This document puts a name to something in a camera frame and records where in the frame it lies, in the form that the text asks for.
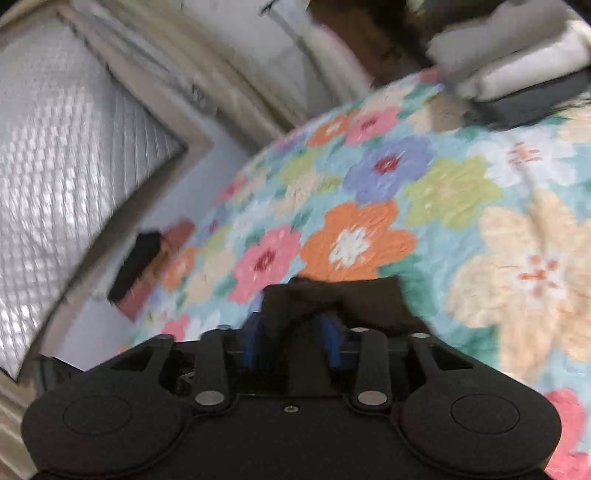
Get folded white clothes stack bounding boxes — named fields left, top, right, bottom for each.
left=424, top=0, right=591, bottom=103

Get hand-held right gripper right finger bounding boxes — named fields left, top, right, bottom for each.
left=321, top=314, right=474, bottom=409

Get floral printed blanket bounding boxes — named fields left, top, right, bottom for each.
left=117, top=68, right=591, bottom=480

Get black cloth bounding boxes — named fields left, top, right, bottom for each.
left=107, top=231, right=165, bottom=304

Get hanging clothes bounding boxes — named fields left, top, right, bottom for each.
left=308, top=0, right=445, bottom=89

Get dark brown garment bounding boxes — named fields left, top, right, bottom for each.
left=261, top=276, right=432, bottom=394

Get silver quilted window cover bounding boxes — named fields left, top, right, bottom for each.
left=0, top=18, right=186, bottom=376

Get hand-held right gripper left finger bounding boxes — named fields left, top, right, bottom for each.
left=111, top=314, right=266, bottom=411

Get folded dark grey garment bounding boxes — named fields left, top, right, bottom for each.
left=475, top=69, right=591, bottom=131

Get beige curtain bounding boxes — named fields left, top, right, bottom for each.
left=69, top=0, right=306, bottom=136

